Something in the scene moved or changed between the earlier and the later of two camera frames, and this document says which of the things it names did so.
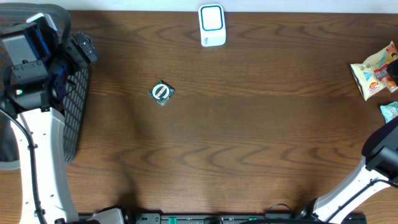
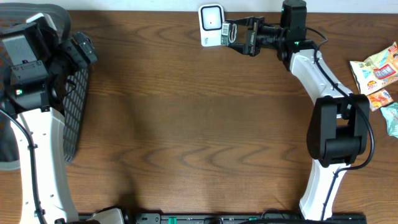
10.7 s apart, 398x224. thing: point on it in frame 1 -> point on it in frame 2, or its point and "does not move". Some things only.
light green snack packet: x=389 y=111 does not move
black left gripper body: x=58 y=73 does not move
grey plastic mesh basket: x=13 y=13 does not move
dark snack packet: x=161 y=92 -> x=229 y=35
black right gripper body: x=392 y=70 -> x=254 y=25
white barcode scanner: x=212 y=25 does not move
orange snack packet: x=391 y=84 -> x=379 y=99
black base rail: x=295 y=218 does not move
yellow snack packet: x=371 y=74 does not move
